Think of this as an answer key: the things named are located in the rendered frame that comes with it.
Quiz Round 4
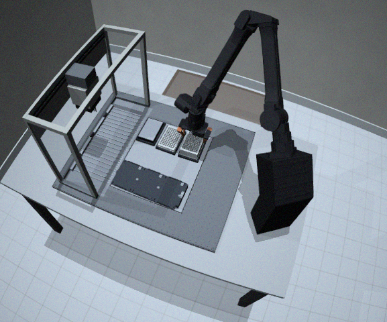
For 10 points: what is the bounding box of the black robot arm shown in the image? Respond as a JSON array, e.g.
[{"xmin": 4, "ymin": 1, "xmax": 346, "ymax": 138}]
[{"xmin": 174, "ymin": 10, "xmax": 297, "ymax": 158}]

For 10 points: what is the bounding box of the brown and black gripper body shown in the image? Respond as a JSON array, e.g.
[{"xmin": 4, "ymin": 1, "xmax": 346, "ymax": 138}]
[{"xmin": 178, "ymin": 117, "xmax": 211, "ymax": 140}]

